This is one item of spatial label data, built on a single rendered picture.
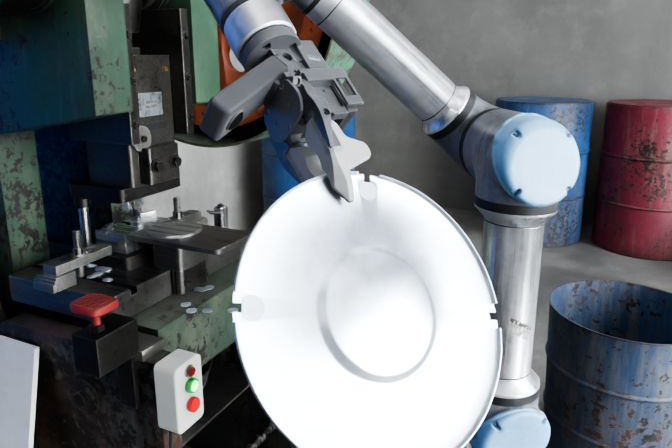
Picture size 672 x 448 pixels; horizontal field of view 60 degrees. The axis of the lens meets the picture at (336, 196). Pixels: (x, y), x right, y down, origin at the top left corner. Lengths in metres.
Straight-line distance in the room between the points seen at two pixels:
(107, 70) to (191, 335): 0.57
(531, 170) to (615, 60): 3.51
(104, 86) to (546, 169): 0.81
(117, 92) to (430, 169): 3.55
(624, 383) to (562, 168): 0.98
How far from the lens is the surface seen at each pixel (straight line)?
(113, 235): 1.41
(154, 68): 1.37
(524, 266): 0.87
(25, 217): 1.50
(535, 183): 0.81
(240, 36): 0.67
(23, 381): 1.42
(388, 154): 4.65
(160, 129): 1.39
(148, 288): 1.32
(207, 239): 1.31
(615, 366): 1.70
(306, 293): 0.54
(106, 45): 1.22
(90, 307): 1.08
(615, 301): 2.06
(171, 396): 1.15
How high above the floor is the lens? 1.18
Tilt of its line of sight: 14 degrees down
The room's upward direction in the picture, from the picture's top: straight up
